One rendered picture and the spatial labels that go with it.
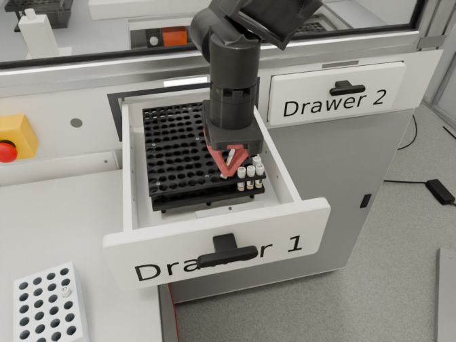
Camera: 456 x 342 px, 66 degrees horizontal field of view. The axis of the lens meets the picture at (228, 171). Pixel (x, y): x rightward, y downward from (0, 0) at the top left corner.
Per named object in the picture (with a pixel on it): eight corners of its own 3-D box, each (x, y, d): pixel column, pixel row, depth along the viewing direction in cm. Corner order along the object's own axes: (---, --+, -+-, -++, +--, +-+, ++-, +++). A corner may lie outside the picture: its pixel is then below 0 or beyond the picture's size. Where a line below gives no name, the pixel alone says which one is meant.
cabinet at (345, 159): (345, 277, 140) (423, 107, 84) (75, 334, 124) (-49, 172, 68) (272, 132, 207) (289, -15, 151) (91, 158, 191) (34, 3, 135)
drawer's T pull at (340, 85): (365, 92, 71) (367, 86, 70) (330, 97, 69) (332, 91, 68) (356, 83, 73) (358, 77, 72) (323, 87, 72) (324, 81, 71)
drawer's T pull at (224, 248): (258, 258, 43) (259, 252, 42) (198, 269, 42) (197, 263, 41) (250, 234, 46) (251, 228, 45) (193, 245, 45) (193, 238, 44)
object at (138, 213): (304, 239, 53) (311, 214, 49) (130, 273, 49) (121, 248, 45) (240, 98, 81) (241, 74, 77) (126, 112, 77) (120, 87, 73)
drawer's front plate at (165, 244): (317, 253, 53) (332, 205, 45) (120, 292, 48) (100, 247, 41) (313, 243, 54) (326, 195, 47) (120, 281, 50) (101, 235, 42)
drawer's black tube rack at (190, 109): (263, 203, 58) (266, 175, 53) (155, 222, 55) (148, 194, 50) (233, 124, 73) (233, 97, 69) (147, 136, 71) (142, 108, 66)
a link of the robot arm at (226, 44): (220, 40, 36) (271, 35, 37) (201, 18, 40) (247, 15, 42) (218, 100, 40) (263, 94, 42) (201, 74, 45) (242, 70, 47)
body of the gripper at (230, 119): (211, 155, 43) (212, 100, 38) (201, 110, 50) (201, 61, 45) (263, 150, 44) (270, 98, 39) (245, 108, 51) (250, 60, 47)
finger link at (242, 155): (207, 188, 50) (207, 133, 44) (201, 157, 55) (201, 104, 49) (253, 184, 51) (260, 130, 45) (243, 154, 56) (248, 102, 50)
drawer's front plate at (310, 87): (391, 109, 80) (408, 64, 73) (269, 126, 76) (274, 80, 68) (387, 105, 82) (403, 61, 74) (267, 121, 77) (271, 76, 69)
